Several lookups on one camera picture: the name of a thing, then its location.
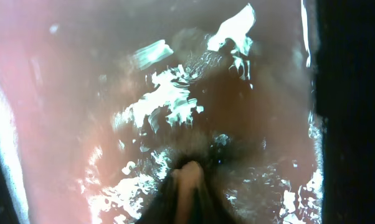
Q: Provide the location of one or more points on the green sponge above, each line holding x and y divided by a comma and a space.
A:
188, 181

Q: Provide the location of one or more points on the black water tray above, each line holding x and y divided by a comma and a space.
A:
101, 100

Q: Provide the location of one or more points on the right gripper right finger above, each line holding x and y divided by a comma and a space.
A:
208, 207

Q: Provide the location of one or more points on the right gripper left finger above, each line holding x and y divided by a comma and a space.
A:
167, 205

